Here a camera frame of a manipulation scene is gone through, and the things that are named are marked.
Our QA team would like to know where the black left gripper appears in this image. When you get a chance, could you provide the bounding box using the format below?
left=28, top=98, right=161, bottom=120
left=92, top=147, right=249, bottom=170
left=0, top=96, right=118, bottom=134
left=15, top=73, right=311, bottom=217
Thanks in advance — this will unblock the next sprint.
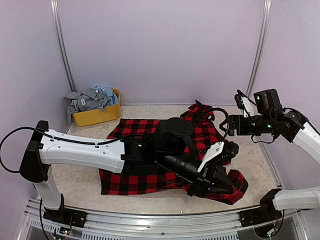
left=158, top=152, right=238, bottom=198

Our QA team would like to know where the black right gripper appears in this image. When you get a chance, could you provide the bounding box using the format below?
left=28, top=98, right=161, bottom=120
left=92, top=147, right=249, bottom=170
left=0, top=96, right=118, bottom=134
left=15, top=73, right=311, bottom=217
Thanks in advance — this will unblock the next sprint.
left=220, top=113, right=275, bottom=136

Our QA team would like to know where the red black plaid shirt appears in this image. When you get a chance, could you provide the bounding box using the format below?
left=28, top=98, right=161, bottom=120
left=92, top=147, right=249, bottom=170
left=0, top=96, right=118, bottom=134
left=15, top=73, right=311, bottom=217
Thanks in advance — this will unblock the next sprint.
left=99, top=101, right=249, bottom=205

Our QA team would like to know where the yellow plastic basket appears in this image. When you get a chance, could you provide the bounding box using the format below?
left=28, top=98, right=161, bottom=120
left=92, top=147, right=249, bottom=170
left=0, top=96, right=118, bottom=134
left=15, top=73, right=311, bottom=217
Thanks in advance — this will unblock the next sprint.
left=72, top=88, right=121, bottom=127

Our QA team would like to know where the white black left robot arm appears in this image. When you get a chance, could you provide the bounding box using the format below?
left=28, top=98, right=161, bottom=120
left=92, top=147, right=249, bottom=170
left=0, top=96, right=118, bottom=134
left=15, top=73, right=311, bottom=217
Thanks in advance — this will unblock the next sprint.
left=19, top=117, right=233, bottom=223

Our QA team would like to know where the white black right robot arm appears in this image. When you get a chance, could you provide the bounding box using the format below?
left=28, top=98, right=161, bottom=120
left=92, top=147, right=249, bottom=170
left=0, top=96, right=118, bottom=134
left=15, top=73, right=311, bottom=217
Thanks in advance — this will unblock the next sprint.
left=219, top=89, right=320, bottom=227

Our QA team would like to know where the light blue shirt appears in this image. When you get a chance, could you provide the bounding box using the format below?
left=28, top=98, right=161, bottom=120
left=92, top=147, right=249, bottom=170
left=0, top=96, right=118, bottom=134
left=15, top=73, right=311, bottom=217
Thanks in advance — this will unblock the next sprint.
left=92, top=85, right=119, bottom=105

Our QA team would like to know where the grey button shirt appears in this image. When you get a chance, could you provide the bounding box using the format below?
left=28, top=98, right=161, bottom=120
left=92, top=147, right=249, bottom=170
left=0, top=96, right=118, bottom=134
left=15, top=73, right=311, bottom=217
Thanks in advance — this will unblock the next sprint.
left=65, top=87, right=113, bottom=123

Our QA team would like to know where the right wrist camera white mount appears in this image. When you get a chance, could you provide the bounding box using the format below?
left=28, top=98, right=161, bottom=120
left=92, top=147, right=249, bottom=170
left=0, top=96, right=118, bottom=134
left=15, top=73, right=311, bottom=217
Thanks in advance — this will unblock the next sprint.
left=234, top=89, right=256, bottom=118

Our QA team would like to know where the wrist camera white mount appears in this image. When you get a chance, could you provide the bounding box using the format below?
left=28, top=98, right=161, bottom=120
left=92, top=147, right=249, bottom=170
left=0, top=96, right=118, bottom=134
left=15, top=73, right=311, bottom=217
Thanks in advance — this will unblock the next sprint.
left=197, top=141, right=239, bottom=173
left=234, top=89, right=256, bottom=118

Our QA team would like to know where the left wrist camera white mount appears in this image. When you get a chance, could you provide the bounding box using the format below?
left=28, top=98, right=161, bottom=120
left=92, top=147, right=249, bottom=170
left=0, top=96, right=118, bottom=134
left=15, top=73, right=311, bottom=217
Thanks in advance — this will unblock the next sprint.
left=197, top=141, right=239, bottom=173

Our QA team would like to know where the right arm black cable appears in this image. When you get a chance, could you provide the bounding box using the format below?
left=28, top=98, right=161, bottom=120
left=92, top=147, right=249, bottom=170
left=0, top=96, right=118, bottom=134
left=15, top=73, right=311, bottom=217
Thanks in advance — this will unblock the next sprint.
left=249, top=133, right=276, bottom=144

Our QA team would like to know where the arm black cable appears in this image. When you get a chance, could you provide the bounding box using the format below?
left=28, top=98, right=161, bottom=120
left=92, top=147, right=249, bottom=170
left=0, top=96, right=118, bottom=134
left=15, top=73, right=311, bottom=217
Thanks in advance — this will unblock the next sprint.
left=249, top=133, right=276, bottom=144
left=0, top=106, right=230, bottom=174

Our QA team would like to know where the aluminium front frame rail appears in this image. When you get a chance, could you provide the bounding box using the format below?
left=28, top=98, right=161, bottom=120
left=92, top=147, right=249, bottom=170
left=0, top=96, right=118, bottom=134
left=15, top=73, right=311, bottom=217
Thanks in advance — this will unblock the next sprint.
left=14, top=198, right=309, bottom=240

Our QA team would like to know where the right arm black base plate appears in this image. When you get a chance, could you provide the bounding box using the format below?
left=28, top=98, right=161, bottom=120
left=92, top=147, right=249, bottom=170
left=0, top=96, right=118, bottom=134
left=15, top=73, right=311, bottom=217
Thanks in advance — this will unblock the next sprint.
left=239, top=207, right=283, bottom=228

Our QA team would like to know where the right aluminium corner post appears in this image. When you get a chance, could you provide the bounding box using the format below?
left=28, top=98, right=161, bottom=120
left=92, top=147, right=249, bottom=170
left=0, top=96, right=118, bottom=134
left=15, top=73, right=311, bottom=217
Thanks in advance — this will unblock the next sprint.
left=246, top=0, right=272, bottom=96

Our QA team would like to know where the aluminium corner post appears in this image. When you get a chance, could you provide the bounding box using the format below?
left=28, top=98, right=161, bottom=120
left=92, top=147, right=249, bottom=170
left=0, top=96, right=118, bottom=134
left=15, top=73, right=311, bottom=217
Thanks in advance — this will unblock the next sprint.
left=50, top=0, right=77, bottom=92
left=246, top=0, right=272, bottom=96

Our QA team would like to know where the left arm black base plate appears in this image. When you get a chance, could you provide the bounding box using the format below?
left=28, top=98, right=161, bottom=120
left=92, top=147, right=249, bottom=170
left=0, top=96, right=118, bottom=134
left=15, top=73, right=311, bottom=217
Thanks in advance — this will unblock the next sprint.
left=43, top=208, right=88, bottom=228

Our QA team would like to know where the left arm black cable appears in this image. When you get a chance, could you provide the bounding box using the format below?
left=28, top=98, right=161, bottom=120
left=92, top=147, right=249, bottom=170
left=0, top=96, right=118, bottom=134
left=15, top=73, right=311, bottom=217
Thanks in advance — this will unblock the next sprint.
left=0, top=106, right=230, bottom=174

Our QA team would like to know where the left aluminium corner post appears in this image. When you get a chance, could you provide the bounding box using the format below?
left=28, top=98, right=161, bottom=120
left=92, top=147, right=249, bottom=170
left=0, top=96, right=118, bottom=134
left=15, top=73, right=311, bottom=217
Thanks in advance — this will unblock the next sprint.
left=50, top=0, right=77, bottom=92

